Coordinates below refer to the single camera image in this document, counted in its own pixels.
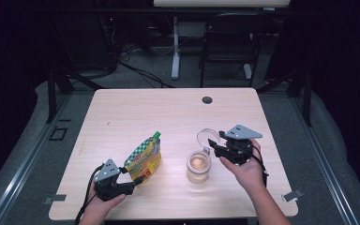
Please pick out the yellow spout pouch green cap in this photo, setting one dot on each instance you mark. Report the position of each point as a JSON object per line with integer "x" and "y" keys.
{"x": 145, "y": 157}

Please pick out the clear glass jar hinged lid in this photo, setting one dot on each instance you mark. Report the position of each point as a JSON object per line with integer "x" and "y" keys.
{"x": 199, "y": 168}

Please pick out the person's left hand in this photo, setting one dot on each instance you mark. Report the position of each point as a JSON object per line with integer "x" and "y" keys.
{"x": 100, "y": 211}

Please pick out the white desk with white legs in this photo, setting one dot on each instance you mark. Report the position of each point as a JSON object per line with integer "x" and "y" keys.
{"x": 175, "y": 56}

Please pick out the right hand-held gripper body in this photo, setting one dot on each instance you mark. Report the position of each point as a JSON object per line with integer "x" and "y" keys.
{"x": 239, "y": 150}

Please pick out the dark equipment cabinet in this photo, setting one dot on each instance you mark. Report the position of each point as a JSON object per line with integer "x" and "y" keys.
{"x": 87, "y": 43}

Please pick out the person's right hand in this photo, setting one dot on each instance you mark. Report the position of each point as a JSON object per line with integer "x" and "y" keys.
{"x": 250, "y": 175}

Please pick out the black chair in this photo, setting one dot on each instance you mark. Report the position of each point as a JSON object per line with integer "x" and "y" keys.
{"x": 231, "y": 37}

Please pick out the aluminium floor rail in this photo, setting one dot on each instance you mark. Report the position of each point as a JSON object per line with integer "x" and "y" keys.
{"x": 325, "y": 162}
{"x": 28, "y": 162}

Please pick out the grey tape strip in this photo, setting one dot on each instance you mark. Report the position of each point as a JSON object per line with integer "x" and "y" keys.
{"x": 56, "y": 198}
{"x": 292, "y": 195}

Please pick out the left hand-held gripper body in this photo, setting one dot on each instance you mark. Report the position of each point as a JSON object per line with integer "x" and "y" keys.
{"x": 107, "y": 187}

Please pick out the round black table grommet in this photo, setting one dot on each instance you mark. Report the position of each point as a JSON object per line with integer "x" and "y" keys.
{"x": 207, "y": 100}

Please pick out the black metal frame stand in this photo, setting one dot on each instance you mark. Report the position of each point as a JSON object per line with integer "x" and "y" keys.
{"x": 51, "y": 93}
{"x": 307, "y": 100}

